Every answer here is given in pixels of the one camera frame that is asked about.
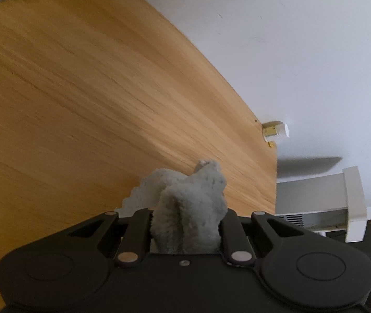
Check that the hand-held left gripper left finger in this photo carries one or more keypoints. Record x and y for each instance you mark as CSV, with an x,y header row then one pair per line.
x,y
138,233

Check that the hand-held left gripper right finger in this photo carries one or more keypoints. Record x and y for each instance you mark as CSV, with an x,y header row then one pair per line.
x,y
234,234

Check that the white fluffy cleaning cloth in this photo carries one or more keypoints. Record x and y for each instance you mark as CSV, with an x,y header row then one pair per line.
x,y
188,208

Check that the white box unit with vent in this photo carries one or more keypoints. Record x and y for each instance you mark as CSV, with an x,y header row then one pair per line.
x,y
315,192

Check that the white and brass table fitting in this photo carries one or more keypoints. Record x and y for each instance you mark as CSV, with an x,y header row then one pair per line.
x,y
275,130

